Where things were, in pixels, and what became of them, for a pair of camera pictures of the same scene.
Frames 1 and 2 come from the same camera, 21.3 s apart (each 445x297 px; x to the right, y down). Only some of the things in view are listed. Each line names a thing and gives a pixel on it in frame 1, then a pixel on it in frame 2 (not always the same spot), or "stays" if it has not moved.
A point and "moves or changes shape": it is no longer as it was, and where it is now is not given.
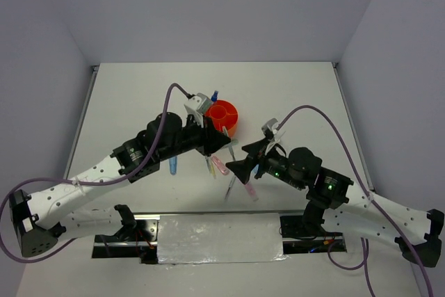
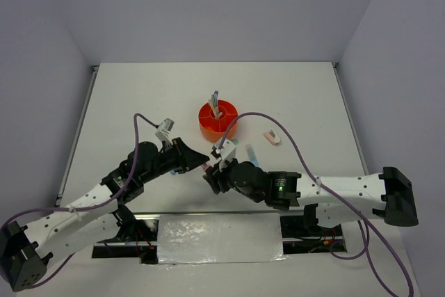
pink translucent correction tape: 224,170 moves or changes shape
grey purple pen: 230,186 moves or changes shape
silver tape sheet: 188,238 stays
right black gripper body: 275,165 to 225,182
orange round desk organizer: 224,113 stays
